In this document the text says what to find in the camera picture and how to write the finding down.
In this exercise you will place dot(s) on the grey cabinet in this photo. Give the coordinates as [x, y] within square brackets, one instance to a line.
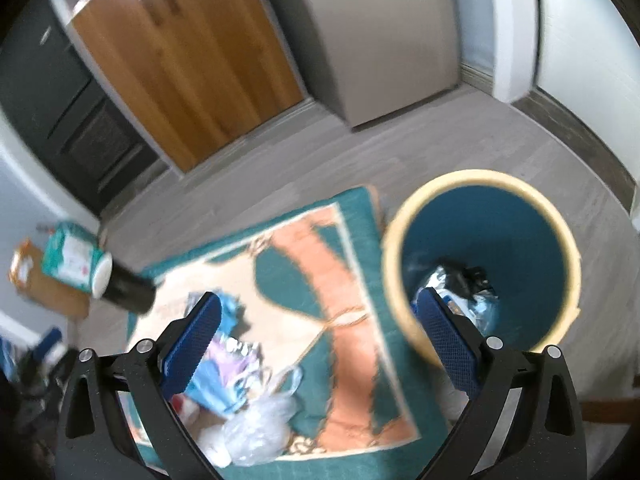
[380, 35]

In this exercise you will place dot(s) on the teal bin with yellow rim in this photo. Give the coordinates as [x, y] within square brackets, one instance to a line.
[500, 230]

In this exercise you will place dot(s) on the silver foil wrapper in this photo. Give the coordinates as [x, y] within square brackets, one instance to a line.
[445, 275]

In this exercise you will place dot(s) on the teal wet wipes pack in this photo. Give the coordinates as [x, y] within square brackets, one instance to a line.
[67, 255]

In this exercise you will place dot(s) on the black cup with white inside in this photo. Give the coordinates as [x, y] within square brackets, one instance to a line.
[127, 287]

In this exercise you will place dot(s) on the purple and silver wrapper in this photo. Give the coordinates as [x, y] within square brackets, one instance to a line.
[235, 355]

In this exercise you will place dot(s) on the flat cardboard box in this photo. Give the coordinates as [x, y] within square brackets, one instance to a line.
[35, 290]

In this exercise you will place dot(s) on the white door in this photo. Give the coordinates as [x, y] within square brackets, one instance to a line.
[585, 60]

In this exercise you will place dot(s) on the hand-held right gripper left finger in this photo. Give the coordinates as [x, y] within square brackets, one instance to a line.
[192, 345]

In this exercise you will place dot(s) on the wooden door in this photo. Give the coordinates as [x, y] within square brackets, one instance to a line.
[190, 60]

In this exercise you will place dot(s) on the dark panelled door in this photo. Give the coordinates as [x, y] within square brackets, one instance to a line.
[75, 110]

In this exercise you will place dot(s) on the clear plastic bag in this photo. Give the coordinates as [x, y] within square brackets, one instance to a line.
[260, 420]

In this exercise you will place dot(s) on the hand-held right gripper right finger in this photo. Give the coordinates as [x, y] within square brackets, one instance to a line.
[450, 345]

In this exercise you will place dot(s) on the printed teal and orange blanket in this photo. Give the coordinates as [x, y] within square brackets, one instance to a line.
[350, 270]

